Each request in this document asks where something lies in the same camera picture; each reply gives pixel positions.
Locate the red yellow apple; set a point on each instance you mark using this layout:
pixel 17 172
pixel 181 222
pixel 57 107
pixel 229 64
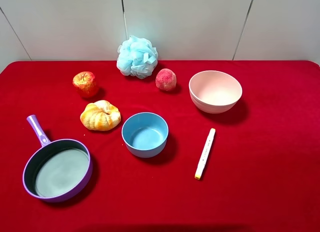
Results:
pixel 85 84

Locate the blue bowl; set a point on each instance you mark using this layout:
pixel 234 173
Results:
pixel 145 134

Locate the red peach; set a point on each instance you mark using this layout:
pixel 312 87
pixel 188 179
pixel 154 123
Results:
pixel 166 80

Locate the pink bowl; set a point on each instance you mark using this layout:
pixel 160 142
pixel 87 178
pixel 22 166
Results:
pixel 214 92

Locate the orange croissant bread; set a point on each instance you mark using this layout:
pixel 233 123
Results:
pixel 100 116

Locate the light blue bath loofah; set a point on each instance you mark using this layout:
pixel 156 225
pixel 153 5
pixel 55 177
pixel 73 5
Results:
pixel 137 57

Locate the white yellow marker pen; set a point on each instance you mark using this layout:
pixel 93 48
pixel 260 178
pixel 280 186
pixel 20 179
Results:
pixel 205 154

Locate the purple frying pan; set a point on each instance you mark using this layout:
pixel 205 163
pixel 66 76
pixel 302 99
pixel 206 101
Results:
pixel 59 170

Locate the red velvet tablecloth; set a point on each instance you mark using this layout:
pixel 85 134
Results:
pixel 262 173

